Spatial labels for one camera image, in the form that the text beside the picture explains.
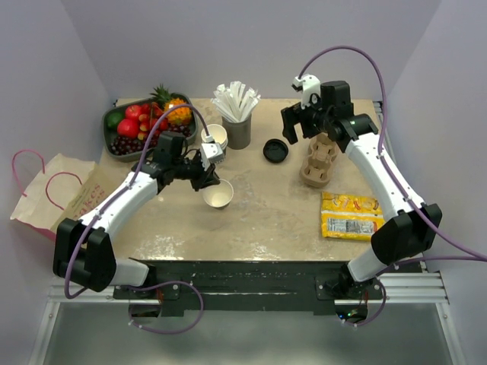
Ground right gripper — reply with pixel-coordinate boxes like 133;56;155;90
282;92;333;144

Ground black paper coffee cup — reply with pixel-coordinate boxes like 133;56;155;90
202;179;234;209

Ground black plastic cup lid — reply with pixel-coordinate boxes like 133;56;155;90
263;138;288;163

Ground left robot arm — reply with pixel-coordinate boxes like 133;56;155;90
53;132;224;298

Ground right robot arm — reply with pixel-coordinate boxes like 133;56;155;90
281;75;442;299

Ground stack of paper cups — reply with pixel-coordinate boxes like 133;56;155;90
207;124;228;154

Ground grey straw holder cup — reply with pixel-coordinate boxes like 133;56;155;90
221;116;252;150

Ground white wrapped straws bunch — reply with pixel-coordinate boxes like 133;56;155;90
212;81;261;124

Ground cardboard cup carrier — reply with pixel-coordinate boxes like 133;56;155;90
299;133;339;188

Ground orange spiky fruit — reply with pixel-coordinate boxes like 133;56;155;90
164;97;192;125

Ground small pineapple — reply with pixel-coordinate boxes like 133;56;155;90
151;83;175;110

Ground red apple lower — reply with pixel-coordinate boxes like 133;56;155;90
116;119;139;139

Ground red apple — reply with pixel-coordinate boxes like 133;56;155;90
116;119;139;139
125;104;142;121

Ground grey fruit tray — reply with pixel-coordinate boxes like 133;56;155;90
102;97;200;162

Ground green lime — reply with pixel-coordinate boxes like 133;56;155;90
106;112;124;130

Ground yellow snack bag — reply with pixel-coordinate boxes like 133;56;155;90
321;192;385;241

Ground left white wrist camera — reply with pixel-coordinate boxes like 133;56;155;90
200;131;225;167

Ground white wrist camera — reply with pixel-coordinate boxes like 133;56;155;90
200;131;225;167
292;74;320;110

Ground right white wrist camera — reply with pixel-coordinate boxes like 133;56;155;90
292;74;320;110

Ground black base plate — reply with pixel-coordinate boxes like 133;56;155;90
113;261;382;316

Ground brown paper bag pink handles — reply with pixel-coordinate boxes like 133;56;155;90
10;154;116;241

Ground aluminium frame rail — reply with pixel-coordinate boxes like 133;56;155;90
30;264;465;364

